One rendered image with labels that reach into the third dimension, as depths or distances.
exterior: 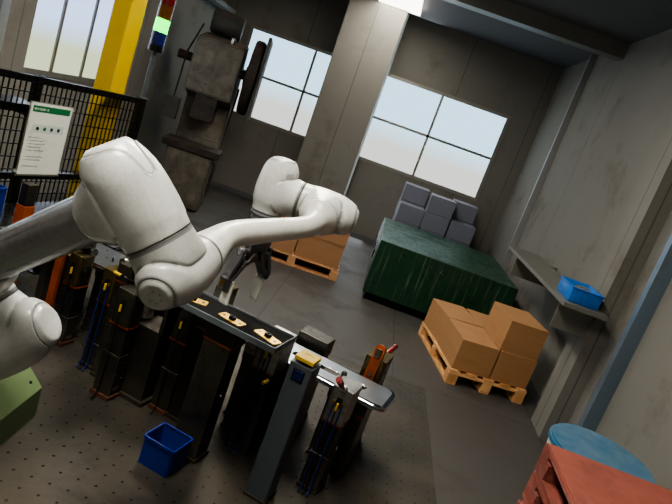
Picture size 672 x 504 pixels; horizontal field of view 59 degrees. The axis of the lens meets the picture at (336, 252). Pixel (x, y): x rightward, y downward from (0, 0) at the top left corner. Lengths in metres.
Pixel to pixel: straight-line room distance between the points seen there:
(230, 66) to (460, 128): 3.72
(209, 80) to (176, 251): 6.61
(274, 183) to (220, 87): 6.09
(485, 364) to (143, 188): 4.44
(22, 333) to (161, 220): 0.59
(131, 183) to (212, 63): 6.61
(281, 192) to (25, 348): 0.72
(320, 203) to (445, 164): 8.00
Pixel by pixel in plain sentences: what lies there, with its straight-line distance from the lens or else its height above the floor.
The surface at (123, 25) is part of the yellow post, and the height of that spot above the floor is 1.84.
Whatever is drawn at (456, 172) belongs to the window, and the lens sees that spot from 9.51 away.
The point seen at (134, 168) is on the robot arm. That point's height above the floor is 1.61.
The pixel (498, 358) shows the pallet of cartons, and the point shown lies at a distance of 5.29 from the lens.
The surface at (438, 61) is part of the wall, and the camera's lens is 9.54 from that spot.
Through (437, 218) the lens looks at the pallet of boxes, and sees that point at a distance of 8.63.
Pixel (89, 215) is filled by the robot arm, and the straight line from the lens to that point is 1.14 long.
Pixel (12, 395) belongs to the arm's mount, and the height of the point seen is 0.82.
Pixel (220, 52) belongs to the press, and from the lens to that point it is 7.64.
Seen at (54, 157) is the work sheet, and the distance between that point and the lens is 2.83.
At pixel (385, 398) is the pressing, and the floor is 1.00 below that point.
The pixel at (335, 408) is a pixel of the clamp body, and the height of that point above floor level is 1.00.
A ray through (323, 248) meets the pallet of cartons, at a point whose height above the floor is 0.32.
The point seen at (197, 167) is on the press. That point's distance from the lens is 7.70.
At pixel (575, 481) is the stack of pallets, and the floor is 0.80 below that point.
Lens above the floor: 1.82
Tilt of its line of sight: 13 degrees down
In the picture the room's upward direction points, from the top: 20 degrees clockwise
